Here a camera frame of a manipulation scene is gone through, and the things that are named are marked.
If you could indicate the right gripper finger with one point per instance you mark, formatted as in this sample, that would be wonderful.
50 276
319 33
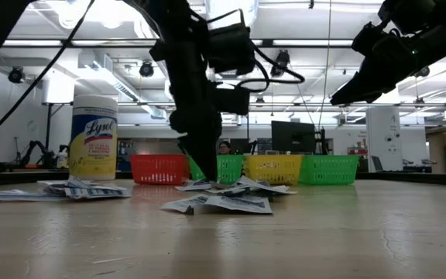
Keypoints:
352 93

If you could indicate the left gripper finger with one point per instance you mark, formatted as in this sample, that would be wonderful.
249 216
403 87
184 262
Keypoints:
213 151
197 151

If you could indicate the black background robot arm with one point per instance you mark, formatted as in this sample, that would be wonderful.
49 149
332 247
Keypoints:
27 153
63 149

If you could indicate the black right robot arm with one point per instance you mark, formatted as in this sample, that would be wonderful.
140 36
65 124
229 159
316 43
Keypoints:
432 11

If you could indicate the person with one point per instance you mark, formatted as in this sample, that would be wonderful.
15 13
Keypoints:
225 148

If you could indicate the green plastic basket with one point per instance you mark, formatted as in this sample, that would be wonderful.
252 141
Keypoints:
230 168
327 168

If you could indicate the black ceiling spotlight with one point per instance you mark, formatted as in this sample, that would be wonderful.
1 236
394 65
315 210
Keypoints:
146 69
424 72
16 75

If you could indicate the white blue wipe packet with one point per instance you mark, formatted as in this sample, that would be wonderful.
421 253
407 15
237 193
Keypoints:
230 189
271 188
194 186
184 203
242 204

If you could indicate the red plastic basket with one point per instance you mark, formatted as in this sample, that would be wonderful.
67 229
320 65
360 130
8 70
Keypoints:
157 168

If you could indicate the white square pillar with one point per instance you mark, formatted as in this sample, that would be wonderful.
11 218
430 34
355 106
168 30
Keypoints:
381 128

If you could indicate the yellow plastic basket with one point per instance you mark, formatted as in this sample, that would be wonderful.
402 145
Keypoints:
275 168

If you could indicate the grey office chair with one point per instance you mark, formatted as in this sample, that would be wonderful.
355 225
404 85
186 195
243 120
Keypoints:
377 162

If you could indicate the black computer monitor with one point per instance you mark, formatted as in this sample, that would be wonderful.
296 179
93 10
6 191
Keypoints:
292 137

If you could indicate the yellow Lysol wipes canister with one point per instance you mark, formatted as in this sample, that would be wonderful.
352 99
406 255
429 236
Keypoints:
93 143

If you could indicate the black upright pole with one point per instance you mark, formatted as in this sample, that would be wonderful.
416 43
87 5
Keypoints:
48 131

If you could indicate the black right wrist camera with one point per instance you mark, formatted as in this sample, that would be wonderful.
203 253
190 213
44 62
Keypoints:
366 38

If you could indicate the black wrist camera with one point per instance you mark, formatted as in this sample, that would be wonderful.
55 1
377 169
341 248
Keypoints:
230 48
366 38

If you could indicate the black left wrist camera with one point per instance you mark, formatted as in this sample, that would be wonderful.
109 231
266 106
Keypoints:
230 48

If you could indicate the black hanging camera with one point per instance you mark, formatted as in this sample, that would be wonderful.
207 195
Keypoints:
283 58

